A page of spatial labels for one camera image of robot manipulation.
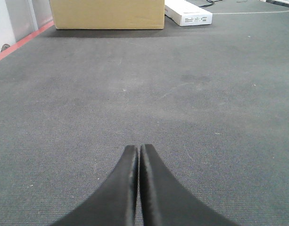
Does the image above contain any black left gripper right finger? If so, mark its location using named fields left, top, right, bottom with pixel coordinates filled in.
left=140, top=144, right=236, bottom=226

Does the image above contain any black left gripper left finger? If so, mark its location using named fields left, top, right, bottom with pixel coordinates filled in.
left=52, top=145, right=138, bottom=226

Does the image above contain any long white cardboard box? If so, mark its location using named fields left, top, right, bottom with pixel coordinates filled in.
left=165, top=0, right=213, bottom=26

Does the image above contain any large brown cardboard box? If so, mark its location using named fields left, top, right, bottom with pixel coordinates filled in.
left=50, top=0, right=165, bottom=30

